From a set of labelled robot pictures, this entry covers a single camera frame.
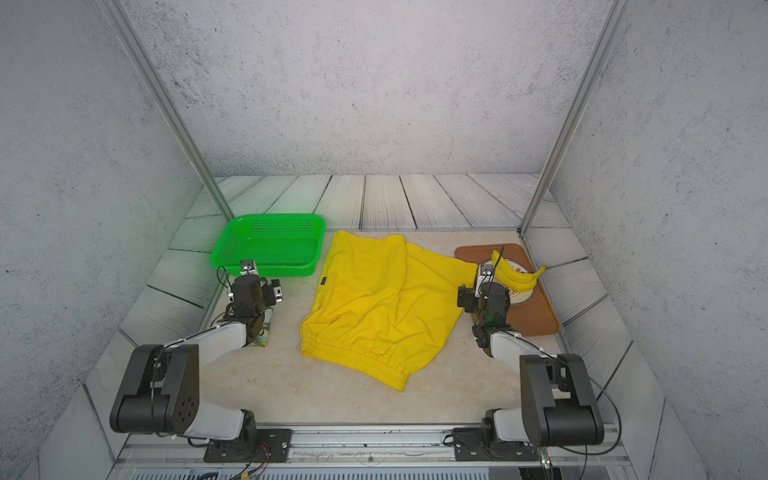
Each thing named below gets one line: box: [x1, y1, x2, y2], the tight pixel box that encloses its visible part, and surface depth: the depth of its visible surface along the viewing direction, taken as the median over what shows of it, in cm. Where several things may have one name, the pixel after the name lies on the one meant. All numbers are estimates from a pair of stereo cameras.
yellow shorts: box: [300, 230, 478, 391], surface depth 98 cm
